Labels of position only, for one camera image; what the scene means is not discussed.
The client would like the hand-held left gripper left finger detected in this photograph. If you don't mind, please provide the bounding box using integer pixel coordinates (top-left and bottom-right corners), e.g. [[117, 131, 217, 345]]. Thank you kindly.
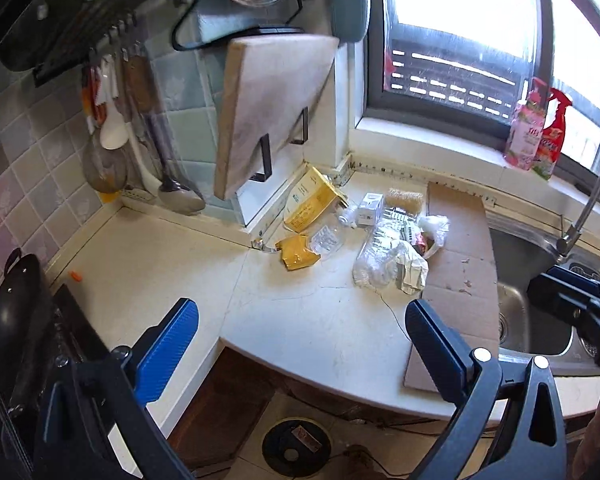
[[32, 298, 201, 480]]

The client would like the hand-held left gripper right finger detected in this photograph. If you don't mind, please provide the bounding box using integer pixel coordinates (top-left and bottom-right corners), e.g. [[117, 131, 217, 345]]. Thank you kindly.
[[405, 299, 570, 480]]

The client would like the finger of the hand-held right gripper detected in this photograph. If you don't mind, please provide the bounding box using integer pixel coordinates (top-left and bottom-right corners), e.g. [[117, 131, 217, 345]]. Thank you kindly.
[[526, 264, 600, 313]]

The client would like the green white tomato pouch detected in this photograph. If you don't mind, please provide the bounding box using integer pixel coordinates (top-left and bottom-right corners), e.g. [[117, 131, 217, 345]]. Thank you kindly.
[[387, 232, 438, 296]]

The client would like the clear plastic tray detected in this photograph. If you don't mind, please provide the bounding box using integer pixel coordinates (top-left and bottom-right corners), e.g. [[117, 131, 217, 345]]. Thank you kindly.
[[352, 210, 431, 291]]

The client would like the round trash bin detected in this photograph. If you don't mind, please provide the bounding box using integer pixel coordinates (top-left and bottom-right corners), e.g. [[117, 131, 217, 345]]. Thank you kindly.
[[261, 417, 332, 479]]

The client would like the small white box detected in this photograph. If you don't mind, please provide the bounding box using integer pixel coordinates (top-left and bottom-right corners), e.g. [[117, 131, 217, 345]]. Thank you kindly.
[[356, 192, 386, 227]]

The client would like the large yellow pouch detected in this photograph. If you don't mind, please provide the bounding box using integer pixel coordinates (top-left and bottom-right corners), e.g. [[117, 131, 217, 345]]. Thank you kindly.
[[283, 165, 349, 233]]

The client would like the steel sink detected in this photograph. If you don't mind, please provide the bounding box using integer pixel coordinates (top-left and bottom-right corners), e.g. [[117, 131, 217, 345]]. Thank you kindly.
[[485, 212, 600, 376]]

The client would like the steel faucet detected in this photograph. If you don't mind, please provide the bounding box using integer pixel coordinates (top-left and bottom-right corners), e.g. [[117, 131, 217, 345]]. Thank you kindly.
[[555, 145, 600, 261]]

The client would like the cardboard sheet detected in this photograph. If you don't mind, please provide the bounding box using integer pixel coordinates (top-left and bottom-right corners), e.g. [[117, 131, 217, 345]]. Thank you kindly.
[[404, 181, 501, 403]]

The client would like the black gas stove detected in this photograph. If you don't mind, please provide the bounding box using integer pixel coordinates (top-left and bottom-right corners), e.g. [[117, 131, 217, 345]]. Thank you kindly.
[[45, 284, 112, 366]]

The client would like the red spray bottle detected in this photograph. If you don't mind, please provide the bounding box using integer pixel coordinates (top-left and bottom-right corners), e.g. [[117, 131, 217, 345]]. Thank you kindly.
[[532, 87, 573, 181]]

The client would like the steel ladle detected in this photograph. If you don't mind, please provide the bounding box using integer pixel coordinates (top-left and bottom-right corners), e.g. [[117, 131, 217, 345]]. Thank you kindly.
[[140, 110, 206, 213]]

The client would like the clear plastic wrapper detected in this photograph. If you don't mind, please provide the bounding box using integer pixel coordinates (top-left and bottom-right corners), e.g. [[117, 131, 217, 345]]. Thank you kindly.
[[310, 225, 346, 261]]

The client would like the small yellow packet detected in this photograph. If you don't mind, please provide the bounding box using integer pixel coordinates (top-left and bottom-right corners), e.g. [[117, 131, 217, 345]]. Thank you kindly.
[[275, 234, 321, 272]]

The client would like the pink bottle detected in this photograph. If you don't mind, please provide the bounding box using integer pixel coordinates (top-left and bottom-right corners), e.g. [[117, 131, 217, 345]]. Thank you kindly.
[[504, 77, 548, 171]]

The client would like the black wok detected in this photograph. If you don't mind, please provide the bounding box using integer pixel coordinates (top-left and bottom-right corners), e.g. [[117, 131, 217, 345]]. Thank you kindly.
[[0, 247, 56, 411]]

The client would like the small clear plastic bottle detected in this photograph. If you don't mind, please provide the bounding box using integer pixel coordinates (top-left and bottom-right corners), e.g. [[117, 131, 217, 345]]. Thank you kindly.
[[337, 202, 363, 228]]

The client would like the white plastic ladle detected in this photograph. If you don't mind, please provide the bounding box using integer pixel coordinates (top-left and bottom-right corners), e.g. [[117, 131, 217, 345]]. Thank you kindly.
[[125, 110, 162, 197]]

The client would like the metal strainer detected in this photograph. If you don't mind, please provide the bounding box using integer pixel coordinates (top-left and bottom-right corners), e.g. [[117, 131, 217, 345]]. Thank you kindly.
[[82, 130, 128, 193]]

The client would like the black cutting board rack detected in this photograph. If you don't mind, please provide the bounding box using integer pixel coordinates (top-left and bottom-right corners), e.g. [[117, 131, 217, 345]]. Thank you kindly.
[[171, 0, 341, 184]]

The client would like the white rice spoon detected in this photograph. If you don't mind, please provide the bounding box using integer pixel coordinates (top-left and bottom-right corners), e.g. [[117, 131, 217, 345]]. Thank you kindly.
[[100, 60, 131, 151]]

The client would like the wooden cutting board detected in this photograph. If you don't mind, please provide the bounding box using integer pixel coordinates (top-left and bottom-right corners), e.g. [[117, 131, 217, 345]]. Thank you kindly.
[[213, 34, 341, 201]]

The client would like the window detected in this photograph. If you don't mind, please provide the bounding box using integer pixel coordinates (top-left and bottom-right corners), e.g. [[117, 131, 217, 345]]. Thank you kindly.
[[362, 0, 600, 171]]

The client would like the small black pan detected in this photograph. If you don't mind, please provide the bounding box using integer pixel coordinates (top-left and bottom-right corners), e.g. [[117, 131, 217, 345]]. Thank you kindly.
[[0, 10, 81, 72]]

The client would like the teal utensil holder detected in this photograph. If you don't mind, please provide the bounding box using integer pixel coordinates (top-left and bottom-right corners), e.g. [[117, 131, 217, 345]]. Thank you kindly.
[[330, 0, 371, 43]]

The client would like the orange handled tool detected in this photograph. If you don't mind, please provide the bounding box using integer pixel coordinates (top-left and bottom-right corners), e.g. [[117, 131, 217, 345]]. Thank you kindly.
[[81, 67, 102, 122]]

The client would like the wooden handled spatula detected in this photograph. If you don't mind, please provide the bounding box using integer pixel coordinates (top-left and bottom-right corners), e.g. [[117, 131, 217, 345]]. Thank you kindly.
[[125, 55, 156, 116]]

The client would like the black wall rack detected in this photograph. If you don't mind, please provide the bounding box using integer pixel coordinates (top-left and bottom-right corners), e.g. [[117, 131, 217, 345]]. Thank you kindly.
[[0, 0, 151, 86]]

